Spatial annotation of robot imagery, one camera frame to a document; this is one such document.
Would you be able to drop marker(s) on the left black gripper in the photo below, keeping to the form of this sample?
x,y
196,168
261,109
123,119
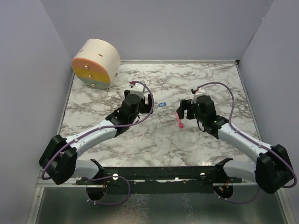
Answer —
x,y
146,108

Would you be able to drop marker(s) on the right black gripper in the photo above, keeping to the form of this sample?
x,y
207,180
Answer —
x,y
186,105

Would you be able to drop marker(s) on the pink strap keyring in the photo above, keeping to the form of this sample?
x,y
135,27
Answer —
x,y
180,123

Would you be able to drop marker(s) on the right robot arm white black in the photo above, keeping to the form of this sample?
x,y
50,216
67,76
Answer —
x,y
270,168

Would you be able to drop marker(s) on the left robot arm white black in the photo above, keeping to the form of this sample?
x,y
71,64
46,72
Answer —
x,y
60,160

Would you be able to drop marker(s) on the cream cylinder tricolour face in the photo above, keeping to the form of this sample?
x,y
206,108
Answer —
x,y
96,64

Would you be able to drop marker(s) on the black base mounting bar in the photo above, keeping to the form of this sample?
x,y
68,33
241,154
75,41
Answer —
x,y
158,180

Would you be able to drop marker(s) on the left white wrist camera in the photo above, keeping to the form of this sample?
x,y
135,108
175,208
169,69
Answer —
x,y
138,90

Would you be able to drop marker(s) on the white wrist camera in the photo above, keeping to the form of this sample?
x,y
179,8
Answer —
x,y
138,90
198,91

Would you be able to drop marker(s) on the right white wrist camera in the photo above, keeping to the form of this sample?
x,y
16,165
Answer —
x,y
198,91

